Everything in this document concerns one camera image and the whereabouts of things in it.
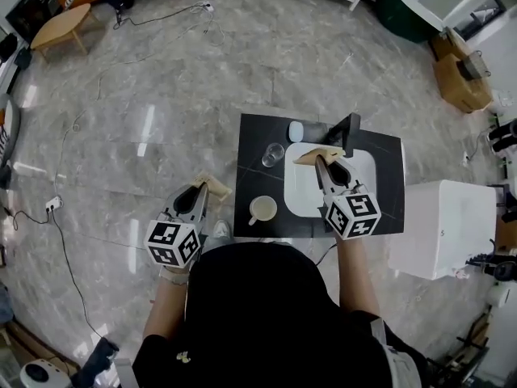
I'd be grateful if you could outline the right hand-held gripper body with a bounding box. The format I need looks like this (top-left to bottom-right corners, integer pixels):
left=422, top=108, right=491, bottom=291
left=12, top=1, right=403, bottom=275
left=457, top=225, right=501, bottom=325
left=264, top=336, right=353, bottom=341
left=322, top=183, right=382, bottom=241

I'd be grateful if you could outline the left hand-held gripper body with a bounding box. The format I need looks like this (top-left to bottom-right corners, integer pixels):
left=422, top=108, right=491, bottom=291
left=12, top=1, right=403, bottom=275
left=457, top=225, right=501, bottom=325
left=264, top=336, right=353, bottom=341
left=144, top=209, right=209, bottom=268

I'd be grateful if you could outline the wooden toothbrush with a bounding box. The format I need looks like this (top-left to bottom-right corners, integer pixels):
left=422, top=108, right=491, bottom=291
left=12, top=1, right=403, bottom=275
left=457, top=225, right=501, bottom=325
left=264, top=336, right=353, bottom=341
left=292, top=145, right=347, bottom=167
left=191, top=173, right=233, bottom=200

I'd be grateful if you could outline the clear drinking glass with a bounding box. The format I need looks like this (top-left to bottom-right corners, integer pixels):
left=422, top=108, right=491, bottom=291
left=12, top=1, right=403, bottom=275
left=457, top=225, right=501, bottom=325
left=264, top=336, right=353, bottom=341
left=261, top=142, right=286, bottom=168

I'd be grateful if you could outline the cream ceramic mug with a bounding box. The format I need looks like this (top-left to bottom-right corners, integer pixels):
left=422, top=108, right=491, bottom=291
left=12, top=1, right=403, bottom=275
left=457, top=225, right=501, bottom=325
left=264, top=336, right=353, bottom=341
left=247, top=195, right=279, bottom=226

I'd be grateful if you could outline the person's left forearm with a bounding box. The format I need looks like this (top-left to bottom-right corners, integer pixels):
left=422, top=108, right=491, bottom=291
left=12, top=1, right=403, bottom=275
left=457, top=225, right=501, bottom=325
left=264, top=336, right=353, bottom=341
left=141, top=272, right=189, bottom=341

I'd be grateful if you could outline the person's right forearm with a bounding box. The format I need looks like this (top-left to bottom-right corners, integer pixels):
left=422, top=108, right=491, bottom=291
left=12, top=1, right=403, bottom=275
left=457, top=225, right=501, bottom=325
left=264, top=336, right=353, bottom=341
left=334, top=234, right=380, bottom=318

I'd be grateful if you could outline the white sink basin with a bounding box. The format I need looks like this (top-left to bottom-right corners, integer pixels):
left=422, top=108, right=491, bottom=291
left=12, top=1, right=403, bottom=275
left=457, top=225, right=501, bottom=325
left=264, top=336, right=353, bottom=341
left=284, top=141, right=377, bottom=217

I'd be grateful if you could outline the person's left white shoe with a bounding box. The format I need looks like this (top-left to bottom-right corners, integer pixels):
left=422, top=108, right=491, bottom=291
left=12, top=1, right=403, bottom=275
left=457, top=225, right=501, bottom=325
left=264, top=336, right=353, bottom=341
left=212, top=219, right=232, bottom=240

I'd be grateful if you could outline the black vanity countertop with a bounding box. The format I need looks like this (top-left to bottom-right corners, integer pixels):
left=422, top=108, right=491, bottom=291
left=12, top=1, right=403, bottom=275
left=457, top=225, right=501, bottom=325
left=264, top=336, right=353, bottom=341
left=233, top=113, right=406, bottom=240

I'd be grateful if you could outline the white bathtub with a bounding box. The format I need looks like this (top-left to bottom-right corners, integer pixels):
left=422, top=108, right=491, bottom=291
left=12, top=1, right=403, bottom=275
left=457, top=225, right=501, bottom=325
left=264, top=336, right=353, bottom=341
left=387, top=179, right=498, bottom=280

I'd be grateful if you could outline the person's black shirt torso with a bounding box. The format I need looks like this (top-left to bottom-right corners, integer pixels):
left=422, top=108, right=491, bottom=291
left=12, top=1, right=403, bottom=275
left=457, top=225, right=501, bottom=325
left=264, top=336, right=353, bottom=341
left=132, top=241, right=429, bottom=388

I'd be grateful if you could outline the black bathtub faucet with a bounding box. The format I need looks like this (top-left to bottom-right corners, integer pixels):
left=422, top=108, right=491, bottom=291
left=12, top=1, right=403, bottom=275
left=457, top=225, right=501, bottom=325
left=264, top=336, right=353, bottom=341
left=464, top=238, right=517, bottom=277

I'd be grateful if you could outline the large cardboard box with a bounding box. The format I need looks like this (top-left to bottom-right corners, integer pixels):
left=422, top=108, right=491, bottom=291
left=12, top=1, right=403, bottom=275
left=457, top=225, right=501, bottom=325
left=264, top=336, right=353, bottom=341
left=431, top=53, right=494, bottom=115

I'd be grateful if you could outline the grey chair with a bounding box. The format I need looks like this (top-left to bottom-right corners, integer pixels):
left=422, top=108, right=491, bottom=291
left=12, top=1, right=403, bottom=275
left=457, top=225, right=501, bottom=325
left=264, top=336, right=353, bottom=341
left=0, top=95, right=21, bottom=170

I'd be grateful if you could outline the white round device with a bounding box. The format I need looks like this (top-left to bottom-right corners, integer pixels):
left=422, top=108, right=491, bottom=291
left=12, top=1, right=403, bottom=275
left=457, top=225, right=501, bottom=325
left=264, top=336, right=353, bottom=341
left=19, top=357, right=73, bottom=388

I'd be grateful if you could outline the oval wooden coffee table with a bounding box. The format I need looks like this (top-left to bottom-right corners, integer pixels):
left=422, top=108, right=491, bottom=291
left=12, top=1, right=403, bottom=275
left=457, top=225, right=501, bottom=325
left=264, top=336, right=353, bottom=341
left=30, top=2, right=96, bottom=62

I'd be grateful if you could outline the black flat screen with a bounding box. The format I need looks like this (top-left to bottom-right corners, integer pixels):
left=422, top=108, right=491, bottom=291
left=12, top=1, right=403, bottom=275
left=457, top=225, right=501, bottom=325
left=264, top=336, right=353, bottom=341
left=4, top=0, right=44, bottom=44

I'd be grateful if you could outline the long black cable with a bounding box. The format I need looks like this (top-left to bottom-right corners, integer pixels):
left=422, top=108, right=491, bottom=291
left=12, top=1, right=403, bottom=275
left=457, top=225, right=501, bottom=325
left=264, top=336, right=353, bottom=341
left=50, top=210, right=108, bottom=339

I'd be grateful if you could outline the grey shoulder strap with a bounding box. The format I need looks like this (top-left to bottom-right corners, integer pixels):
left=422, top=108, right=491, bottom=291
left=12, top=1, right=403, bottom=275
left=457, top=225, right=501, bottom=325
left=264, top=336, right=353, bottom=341
left=369, top=317, right=422, bottom=388

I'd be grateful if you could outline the wire basket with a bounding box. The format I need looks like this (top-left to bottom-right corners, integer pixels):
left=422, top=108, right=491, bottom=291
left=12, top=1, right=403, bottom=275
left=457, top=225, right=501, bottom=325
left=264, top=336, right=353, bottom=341
left=456, top=50, right=492, bottom=82

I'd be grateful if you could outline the black cable with adapter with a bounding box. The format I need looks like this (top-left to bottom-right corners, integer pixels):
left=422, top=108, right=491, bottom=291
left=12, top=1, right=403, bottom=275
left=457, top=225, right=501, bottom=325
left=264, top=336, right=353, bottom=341
left=114, top=4, right=205, bottom=30

